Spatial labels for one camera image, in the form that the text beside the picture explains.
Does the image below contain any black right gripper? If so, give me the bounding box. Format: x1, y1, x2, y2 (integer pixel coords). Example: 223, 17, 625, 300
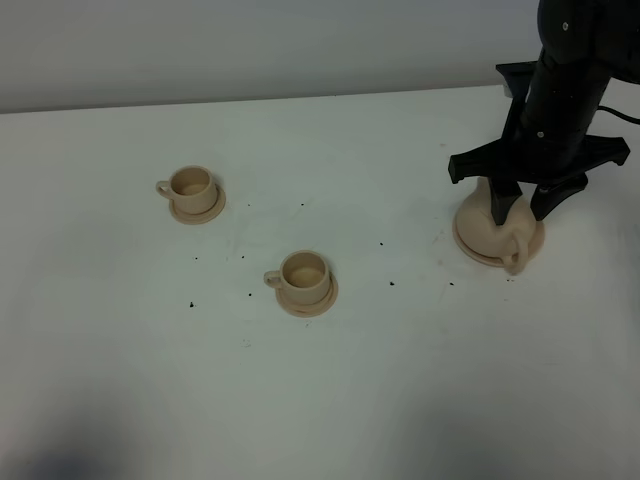
448, 62, 629, 226

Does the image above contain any tan ceramic teapot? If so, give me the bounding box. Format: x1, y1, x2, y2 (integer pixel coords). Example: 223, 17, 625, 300
453, 177, 537, 275

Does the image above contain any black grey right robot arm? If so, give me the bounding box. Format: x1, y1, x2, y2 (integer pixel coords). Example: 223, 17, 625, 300
448, 0, 639, 225

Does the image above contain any tan teapot saucer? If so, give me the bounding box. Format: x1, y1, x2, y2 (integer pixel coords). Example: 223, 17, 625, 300
453, 215, 546, 275

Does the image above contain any near tan teacup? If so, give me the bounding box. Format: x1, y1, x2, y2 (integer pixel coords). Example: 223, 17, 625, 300
263, 250, 331, 306

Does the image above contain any tan teacup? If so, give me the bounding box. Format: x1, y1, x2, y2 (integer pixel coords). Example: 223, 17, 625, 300
155, 166, 218, 215
263, 250, 331, 306

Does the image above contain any near tan cup saucer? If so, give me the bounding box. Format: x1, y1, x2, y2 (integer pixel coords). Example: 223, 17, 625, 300
275, 274, 339, 318

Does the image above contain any tan cup saucer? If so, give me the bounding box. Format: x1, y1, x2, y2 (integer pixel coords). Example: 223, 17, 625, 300
275, 274, 339, 318
169, 185, 226, 225

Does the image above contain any far tan cup saucer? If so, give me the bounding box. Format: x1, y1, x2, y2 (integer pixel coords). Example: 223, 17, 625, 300
169, 185, 226, 225

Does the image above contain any far tan teacup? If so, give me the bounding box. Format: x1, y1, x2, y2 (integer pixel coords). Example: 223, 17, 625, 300
155, 166, 218, 215

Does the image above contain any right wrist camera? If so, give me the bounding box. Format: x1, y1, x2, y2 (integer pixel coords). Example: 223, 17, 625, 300
496, 61, 536, 99

